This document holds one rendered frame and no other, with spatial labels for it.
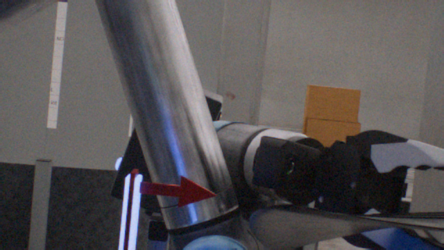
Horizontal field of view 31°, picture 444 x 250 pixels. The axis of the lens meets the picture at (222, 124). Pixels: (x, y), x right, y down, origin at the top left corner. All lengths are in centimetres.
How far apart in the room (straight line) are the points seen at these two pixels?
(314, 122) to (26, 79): 332
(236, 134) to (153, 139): 14
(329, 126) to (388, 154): 798
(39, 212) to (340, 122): 661
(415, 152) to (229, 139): 25
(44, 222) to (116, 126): 443
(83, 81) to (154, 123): 602
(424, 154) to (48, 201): 176
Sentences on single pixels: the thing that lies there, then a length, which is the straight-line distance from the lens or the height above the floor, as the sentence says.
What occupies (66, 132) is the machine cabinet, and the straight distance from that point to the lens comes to 682.
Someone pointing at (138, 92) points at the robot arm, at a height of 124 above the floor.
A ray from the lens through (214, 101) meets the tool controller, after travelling 116.
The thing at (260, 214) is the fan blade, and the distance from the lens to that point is 55.
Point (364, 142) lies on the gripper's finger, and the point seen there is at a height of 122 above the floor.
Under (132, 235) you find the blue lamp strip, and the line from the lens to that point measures 59.
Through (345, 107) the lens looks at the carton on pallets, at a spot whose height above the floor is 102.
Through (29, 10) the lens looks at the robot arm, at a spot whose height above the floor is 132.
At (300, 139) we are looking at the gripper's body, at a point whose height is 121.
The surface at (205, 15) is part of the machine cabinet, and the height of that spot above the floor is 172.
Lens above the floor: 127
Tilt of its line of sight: 4 degrees down
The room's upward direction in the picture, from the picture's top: 6 degrees clockwise
